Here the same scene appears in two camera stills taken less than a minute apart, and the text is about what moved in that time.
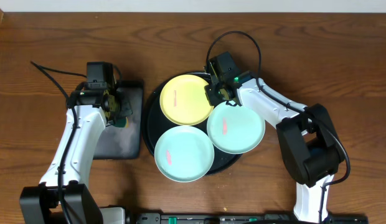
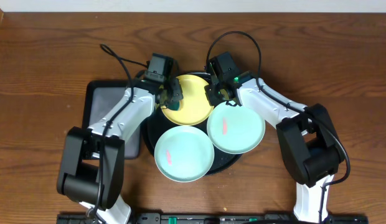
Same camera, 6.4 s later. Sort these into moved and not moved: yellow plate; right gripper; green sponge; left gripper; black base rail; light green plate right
Moved: left gripper; green sponge
Not moved: yellow plate; right gripper; black base rail; light green plate right
